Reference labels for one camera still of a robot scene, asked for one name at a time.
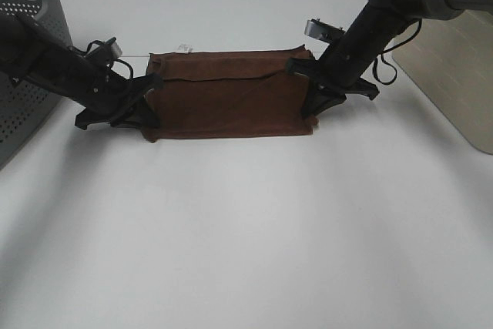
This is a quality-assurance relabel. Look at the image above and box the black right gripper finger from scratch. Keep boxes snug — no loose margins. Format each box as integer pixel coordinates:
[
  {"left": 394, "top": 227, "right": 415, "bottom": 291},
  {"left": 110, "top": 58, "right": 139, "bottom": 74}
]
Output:
[
  {"left": 285, "top": 58, "right": 319, "bottom": 77},
  {"left": 300, "top": 86, "right": 346, "bottom": 119}
]

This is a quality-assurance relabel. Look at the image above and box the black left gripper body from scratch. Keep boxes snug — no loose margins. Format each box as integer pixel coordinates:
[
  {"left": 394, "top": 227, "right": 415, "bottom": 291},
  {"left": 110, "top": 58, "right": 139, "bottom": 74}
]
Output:
[{"left": 75, "top": 73, "right": 149, "bottom": 129}]

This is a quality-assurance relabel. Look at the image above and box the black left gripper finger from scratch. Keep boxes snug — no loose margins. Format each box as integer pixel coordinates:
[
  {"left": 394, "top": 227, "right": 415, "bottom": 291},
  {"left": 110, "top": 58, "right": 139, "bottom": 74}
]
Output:
[
  {"left": 132, "top": 73, "right": 163, "bottom": 94},
  {"left": 110, "top": 102, "right": 161, "bottom": 129}
]

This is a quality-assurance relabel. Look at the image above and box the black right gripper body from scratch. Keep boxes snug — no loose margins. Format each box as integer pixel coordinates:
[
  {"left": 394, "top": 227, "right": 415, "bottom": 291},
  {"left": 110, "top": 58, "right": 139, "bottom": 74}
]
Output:
[{"left": 308, "top": 61, "right": 380, "bottom": 100}]

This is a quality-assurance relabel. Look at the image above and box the brown towel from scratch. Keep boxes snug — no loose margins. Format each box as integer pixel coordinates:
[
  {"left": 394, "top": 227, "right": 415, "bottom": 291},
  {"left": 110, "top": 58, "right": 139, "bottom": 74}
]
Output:
[{"left": 141, "top": 45, "right": 317, "bottom": 142}]

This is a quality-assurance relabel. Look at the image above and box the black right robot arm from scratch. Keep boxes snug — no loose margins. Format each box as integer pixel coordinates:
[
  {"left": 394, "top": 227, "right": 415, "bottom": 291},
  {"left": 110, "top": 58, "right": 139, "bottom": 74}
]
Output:
[{"left": 286, "top": 0, "right": 492, "bottom": 117}]

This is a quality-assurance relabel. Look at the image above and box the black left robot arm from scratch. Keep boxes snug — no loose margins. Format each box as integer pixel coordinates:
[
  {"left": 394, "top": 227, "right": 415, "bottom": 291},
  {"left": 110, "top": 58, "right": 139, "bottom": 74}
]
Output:
[{"left": 1, "top": 14, "right": 163, "bottom": 129}]

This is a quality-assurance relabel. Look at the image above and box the white towel label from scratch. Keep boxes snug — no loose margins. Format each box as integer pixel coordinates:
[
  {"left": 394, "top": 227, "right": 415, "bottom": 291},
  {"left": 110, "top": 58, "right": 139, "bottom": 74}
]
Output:
[{"left": 176, "top": 44, "right": 193, "bottom": 54}]

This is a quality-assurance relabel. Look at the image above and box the grey perforated plastic basket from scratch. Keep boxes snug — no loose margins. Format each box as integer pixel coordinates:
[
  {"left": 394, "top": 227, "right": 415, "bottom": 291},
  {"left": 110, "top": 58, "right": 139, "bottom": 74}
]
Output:
[{"left": 1, "top": 0, "right": 72, "bottom": 166}]

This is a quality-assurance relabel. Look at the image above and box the beige storage box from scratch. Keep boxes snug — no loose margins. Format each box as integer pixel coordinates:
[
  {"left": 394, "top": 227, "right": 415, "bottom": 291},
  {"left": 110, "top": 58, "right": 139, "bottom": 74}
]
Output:
[{"left": 392, "top": 11, "right": 492, "bottom": 154}]

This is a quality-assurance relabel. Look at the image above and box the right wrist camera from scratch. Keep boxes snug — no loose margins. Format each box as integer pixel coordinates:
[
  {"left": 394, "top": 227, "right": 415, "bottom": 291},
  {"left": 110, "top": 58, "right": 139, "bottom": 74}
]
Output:
[{"left": 304, "top": 18, "right": 345, "bottom": 44}]

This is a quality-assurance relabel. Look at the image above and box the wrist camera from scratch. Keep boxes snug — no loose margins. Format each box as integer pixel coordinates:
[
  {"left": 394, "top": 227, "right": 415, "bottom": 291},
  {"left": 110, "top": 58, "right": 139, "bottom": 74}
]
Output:
[
  {"left": 86, "top": 37, "right": 122, "bottom": 65},
  {"left": 304, "top": 18, "right": 345, "bottom": 44}
]

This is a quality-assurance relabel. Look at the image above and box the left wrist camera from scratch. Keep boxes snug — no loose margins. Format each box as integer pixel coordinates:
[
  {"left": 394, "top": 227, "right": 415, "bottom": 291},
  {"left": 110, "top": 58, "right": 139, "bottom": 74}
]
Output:
[{"left": 86, "top": 37, "right": 122, "bottom": 65}]

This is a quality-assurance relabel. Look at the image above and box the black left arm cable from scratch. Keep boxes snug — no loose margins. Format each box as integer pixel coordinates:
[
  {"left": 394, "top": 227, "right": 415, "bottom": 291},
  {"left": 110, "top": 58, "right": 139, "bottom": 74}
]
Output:
[{"left": 72, "top": 39, "right": 134, "bottom": 83}]

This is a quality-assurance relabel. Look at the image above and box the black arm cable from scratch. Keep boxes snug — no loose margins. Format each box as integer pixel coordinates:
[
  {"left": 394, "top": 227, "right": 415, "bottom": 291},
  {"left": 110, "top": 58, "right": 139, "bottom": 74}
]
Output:
[
  {"left": 72, "top": 39, "right": 134, "bottom": 83},
  {"left": 370, "top": 16, "right": 424, "bottom": 86}
]

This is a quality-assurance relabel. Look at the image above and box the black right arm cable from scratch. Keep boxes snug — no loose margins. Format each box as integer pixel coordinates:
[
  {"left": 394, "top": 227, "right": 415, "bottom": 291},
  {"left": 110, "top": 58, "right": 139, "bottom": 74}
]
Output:
[{"left": 370, "top": 16, "right": 424, "bottom": 86}]

